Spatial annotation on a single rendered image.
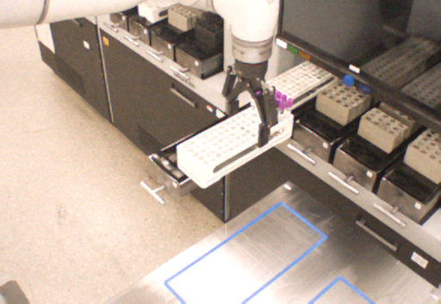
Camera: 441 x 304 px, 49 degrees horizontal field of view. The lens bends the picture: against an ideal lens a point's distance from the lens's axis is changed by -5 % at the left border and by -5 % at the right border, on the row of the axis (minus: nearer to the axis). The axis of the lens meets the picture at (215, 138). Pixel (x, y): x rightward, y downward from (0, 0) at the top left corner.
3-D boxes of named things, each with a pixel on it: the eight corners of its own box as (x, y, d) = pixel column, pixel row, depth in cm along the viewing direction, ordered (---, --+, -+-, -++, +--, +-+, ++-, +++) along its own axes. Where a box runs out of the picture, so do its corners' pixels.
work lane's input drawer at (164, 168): (314, 83, 171) (317, 60, 165) (346, 101, 163) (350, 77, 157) (136, 183, 135) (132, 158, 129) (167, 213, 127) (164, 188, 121)
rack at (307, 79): (313, 71, 164) (316, 55, 160) (338, 85, 158) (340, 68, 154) (249, 108, 149) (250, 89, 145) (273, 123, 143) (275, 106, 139)
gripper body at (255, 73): (226, 52, 112) (225, 88, 118) (252, 68, 107) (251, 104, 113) (251, 42, 116) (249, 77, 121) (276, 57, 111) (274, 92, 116)
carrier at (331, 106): (350, 124, 140) (353, 107, 136) (345, 127, 139) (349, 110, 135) (319, 105, 147) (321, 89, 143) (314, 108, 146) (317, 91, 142)
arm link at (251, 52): (251, 46, 103) (251, 71, 106) (282, 34, 107) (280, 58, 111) (222, 31, 108) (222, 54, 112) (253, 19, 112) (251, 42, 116)
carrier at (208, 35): (220, 47, 172) (220, 32, 168) (215, 49, 171) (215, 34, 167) (198, 35, 179) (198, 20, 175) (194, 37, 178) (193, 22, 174)
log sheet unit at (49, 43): (38, 40, 293) (26, -15, 270) (58, 58, 278) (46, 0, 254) (34, 42, 292) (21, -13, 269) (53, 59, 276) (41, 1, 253)
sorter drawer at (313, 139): (413, 62, 182) (418, 40, 177) (444, 77, 175) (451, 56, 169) (282, 146, 146) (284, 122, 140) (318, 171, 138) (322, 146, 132)
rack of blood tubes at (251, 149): (265, 117, 136) (266, 98, 132) (292, 135, 130) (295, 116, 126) (177, 166, 121) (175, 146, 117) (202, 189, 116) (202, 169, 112)
